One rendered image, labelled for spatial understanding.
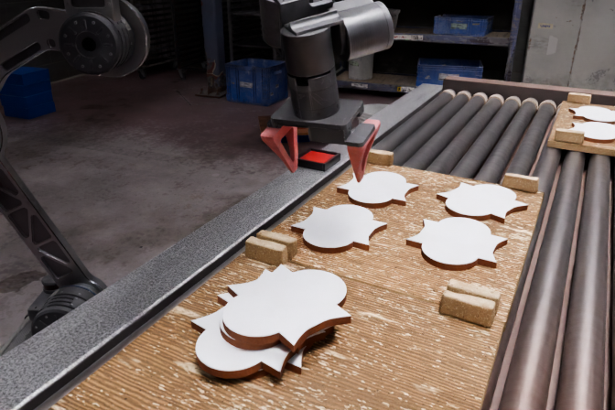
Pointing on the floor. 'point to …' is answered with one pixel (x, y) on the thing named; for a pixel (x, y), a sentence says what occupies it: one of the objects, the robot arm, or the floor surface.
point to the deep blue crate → (256, 81)
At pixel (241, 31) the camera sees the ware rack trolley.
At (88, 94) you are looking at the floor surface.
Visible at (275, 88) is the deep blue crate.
